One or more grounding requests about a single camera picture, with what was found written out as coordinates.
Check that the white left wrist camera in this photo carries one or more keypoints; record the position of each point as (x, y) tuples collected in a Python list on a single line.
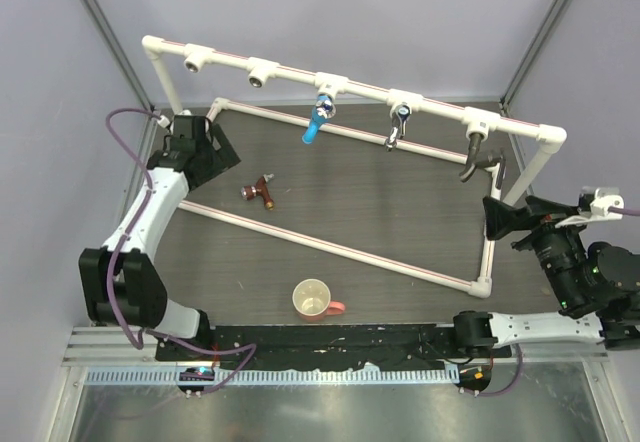
[(162, 121)]

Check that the chrome faucet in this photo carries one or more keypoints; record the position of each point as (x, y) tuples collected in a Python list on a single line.
[(399, 117)]

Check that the white PVC pipe frame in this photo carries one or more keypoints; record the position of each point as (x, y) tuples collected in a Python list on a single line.
[(404, 211)]

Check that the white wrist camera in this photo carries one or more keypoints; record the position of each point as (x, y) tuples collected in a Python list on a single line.
[(162, 121), (601, 203)]

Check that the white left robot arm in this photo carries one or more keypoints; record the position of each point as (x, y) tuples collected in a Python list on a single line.
[(120, 283)]

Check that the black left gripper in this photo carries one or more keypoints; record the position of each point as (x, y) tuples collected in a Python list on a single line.
[(224, 158)]

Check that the slotted cable duct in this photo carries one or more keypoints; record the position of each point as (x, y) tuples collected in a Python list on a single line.
[(189, 376)]

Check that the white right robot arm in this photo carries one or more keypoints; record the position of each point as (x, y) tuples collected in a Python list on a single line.
[(596, 285)]

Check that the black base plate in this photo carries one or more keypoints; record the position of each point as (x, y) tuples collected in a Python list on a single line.
[(342, 347)]

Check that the dark bronze lever faucet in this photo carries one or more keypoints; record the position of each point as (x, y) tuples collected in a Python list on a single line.
[(477, 159)]

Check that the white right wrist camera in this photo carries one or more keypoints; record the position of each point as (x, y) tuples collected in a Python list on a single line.
[(601, 203)]

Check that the brown faucet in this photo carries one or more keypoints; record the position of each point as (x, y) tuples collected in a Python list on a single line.
[(259, 189)]

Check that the pink mug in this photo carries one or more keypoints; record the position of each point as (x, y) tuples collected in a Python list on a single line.
[(312, 300)]

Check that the blue plastic faucet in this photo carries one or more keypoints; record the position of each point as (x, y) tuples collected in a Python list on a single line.
[(323, 110)]

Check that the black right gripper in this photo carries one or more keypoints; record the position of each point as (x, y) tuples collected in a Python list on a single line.
[(499, 218)]

